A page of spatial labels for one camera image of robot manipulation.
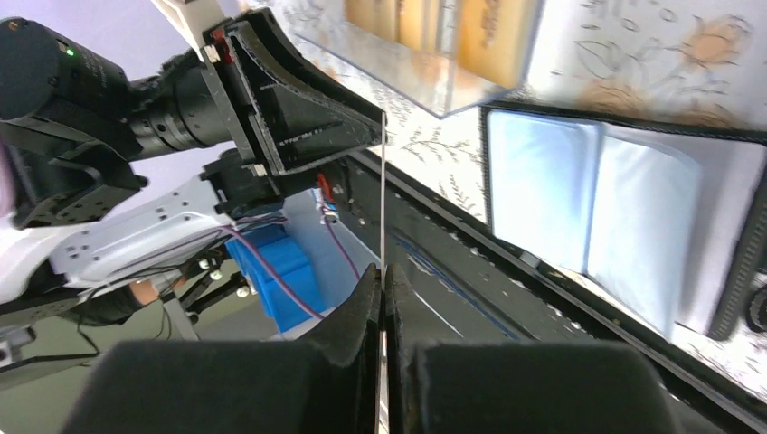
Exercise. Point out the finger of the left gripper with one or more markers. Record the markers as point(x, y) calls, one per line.
point(284, 115)

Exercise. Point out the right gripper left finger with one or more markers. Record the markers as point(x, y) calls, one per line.
point(325, 381)

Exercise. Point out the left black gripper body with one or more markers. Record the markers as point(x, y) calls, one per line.
point(72, 124)

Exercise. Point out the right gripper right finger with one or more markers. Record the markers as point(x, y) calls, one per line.
point(441, 385)

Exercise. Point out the orange credit card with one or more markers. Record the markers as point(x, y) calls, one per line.
point(382, 226)

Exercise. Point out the clear plastic card box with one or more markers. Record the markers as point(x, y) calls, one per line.
point(444, 56)

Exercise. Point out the black leather card holder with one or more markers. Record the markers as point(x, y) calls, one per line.
point(669, 219)

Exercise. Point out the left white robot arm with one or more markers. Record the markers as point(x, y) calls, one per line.
point(189, 196)

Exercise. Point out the floral pattern table mat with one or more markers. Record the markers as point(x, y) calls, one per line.
point(445, 154)

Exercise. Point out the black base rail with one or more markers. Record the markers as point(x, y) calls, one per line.
point(490, 289)

